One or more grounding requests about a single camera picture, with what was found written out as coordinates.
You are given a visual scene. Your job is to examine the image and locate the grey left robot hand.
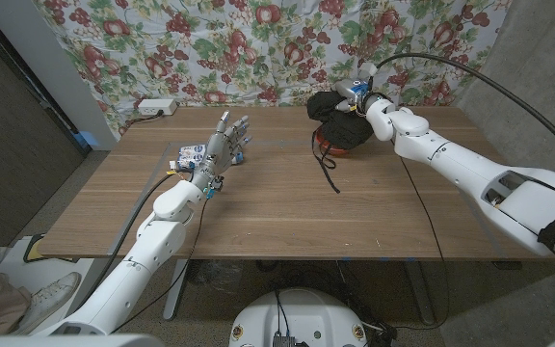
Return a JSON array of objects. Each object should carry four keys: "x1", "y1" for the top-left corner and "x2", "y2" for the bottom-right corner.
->
[{"x1": 190, "y1": 110, "x2": 254, "y2": 192}]

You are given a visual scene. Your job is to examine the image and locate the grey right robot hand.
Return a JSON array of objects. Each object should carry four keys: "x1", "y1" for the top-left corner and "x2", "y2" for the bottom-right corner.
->
[{"x1": 332, "y1": 76, "x2": 380, "y2": 115}]

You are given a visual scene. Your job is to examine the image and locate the black shorts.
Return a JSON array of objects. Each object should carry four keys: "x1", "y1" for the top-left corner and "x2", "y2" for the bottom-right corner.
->
[{"x1": 305, "y1": 90, "x2": 376, "y2": 195}]

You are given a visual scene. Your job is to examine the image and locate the white blue package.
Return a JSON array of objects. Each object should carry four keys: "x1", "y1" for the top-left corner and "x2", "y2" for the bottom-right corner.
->
[{"x1": 176, "y1": 143, "x2": 246, "y2": 171}]

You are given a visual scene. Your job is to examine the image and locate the red bowl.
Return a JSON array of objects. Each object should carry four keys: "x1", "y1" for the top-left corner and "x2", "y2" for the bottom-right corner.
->
[{"x1": 316, "y1": 125, "x2": 356, "y2": 157}]

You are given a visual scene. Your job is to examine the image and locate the white power strip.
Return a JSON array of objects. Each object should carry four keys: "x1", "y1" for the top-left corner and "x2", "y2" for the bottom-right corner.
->
[{"x1": 137, "y1": 98, "x2": 179, "y2": 118}]

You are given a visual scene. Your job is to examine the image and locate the floral fruit print backdrop cloth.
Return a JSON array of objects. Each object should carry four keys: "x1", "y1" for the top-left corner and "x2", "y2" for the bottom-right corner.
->
[{"x1": 34, "y1": 0, "x2": 513, "y2": 139}]

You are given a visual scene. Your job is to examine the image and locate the blue tape patch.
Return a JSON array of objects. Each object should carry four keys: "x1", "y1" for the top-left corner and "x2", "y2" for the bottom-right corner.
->
[{"x1": 71, "y1": 130, "x2": 100, "y2": 148}]

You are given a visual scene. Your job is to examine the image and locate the grey metal table leg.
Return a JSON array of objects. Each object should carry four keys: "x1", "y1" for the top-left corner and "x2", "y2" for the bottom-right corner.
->
[
  {"x1": 404, "y1": 260, "x2": 437, "y2": 326},
  {"x1": 162, "y1": 259, "x2": 191, "y2": 322}
]

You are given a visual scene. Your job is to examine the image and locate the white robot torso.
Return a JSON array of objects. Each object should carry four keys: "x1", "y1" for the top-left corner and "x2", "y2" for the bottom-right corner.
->
[{"x1": 228, "y1": 287, "x2": 369, "y2": 347}]

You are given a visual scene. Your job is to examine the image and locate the dark wooden door panel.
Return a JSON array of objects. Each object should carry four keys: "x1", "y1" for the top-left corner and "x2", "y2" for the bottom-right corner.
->
[{"x1": 0, "y1": 9, "x2": 92, "y2": 248}]

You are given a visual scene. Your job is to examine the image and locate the white yellow floor board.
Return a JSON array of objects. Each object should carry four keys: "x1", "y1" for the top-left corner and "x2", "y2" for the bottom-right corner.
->
[{"x1": 0, "y1": 233, "x2": 80, "y2": 280}]

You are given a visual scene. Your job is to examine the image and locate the white sneaker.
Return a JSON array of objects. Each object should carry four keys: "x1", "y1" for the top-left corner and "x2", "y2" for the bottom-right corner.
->
[{"x1": 12, "y1": 271, "x2": 83, "y2": 334}]

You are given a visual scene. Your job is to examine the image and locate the white cable tag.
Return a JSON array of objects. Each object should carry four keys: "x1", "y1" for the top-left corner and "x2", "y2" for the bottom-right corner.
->
[{"x1": 357, "y1": 62, "x2": 380, "y2": 82}]

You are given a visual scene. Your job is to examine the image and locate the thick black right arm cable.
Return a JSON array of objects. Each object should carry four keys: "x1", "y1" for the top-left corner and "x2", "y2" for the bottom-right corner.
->
[{"x1": 375, "y1": 51, "x2": 555, "y2": 171}]

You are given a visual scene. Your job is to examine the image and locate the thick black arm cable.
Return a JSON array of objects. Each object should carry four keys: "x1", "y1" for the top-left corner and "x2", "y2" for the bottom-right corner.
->
[
  {"x1": 79, "y1": 171, "x2": 178, "y2": 307},
  {"x1": 375, "y1": 51, "x2": 555, "y2": 171}
]

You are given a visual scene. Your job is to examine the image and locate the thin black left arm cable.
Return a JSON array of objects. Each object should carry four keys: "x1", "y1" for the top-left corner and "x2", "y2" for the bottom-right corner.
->
[{"x1": 111, "y1": 197, "x2": 210, "y2": 335}]

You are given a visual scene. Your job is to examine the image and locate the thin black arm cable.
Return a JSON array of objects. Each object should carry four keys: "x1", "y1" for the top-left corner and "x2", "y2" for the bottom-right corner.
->
[
  {"x1": 111, "y1": 197, "x2": 210, "y2": 335},
  {"x1": 396, "y1": 154, "x2": 451, "y2": 331}
]

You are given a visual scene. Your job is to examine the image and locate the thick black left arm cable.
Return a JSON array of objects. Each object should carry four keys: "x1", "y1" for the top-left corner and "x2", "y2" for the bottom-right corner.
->
[{"x1": 79, "y1": 171, "x2": 178, "y2": 307}]

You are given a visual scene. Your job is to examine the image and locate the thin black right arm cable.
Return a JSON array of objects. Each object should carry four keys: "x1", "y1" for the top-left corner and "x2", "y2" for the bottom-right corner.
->
[{"x1": 396, "y1": 154, "x2": 451, "y2": 331}]

